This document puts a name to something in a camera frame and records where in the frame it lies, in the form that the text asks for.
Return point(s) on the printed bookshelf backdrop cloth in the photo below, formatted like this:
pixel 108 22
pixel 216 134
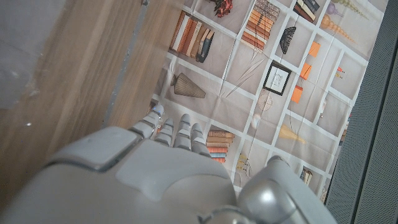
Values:
pixel 242 77

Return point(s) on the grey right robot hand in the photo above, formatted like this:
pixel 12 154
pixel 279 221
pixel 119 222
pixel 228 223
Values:
pixel 149 180

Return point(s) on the grey perforated panel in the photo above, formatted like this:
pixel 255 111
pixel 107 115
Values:
pixel 373 124

